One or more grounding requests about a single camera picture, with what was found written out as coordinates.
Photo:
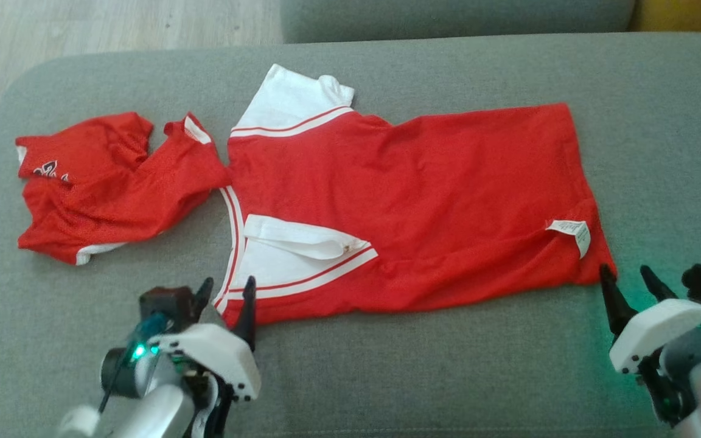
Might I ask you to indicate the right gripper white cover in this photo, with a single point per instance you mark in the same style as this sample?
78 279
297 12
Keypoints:
661 328

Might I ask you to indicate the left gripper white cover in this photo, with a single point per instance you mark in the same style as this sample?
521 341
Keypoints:
223 359

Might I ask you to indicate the red mesh shorts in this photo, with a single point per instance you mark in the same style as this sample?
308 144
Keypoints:
119 194

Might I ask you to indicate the red shirt with white sleeves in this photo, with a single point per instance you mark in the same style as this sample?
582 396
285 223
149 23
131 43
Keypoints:
417 201

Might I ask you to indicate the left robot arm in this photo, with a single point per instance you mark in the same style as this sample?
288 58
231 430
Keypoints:
156 413

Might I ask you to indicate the grey sofa seat cushion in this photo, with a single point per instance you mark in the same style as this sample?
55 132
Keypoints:
387 377

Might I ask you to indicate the yellow fabric cushion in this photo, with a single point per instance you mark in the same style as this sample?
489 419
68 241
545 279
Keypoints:
691 15

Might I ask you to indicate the grey stitched sofa cushion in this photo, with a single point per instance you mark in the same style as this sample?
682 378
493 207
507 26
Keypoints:
448 18

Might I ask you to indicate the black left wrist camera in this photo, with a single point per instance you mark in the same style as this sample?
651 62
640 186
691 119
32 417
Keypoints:
165 304

